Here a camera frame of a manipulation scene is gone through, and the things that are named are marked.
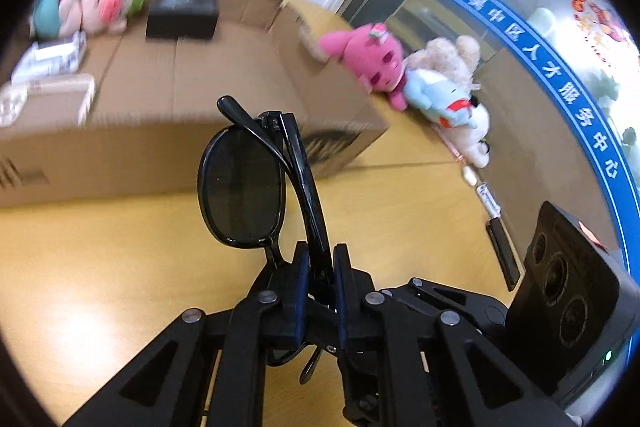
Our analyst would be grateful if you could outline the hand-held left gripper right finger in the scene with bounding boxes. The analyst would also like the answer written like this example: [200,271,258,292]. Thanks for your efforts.
[334,244,576,427]

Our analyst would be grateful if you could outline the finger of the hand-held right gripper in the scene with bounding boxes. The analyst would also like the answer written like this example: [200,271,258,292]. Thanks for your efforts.
[381,277,509,338]

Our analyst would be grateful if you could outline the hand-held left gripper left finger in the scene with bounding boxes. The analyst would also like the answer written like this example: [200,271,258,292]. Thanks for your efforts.
[65,242,309,427]

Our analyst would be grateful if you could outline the black sunglasses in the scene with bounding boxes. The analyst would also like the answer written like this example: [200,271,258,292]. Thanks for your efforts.
[197,96,333,384]

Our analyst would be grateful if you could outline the brown cardboard box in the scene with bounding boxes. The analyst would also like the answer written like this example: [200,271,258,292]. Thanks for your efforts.
[0,0,391,208]

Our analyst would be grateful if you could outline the flat black device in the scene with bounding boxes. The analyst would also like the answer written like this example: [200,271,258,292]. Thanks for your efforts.
[485,217,522,293]

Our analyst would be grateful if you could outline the white and silver small device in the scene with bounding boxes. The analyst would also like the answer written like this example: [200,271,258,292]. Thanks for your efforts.
[476,184,502,219]

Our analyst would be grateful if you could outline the pink transparent pen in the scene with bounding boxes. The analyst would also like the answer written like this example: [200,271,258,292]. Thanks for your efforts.
[440,132,471,168]

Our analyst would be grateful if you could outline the white plush toy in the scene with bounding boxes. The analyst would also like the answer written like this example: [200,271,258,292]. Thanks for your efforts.
[445,102,492,168]

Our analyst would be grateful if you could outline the blue plush toy red collar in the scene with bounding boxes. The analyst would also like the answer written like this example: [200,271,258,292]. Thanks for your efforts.
[402,72,473,128]

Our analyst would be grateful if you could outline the pink bear plush toy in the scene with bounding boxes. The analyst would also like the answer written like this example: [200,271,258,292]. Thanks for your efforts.
[317,23,407,110]

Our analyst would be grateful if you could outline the blue window banner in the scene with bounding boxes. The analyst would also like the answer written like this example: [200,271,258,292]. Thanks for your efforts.
[397,0,636,202]

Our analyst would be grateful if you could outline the cream fluffy rabbit plush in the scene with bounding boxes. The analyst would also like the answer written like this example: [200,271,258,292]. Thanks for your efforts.
[405,36,482,94]

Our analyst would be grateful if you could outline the red window sticker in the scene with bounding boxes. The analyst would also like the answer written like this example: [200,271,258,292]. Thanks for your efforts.
[569,0,632,64]

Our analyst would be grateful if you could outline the small black box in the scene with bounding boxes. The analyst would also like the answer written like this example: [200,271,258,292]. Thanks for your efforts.
[145,0,221,41]

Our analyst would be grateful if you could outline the clear plastic package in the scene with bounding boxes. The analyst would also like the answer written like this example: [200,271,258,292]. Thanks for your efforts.
[0,74,97,128]

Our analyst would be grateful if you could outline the white printed packet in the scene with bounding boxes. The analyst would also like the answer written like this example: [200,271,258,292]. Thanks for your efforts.
[11,31,87,84]

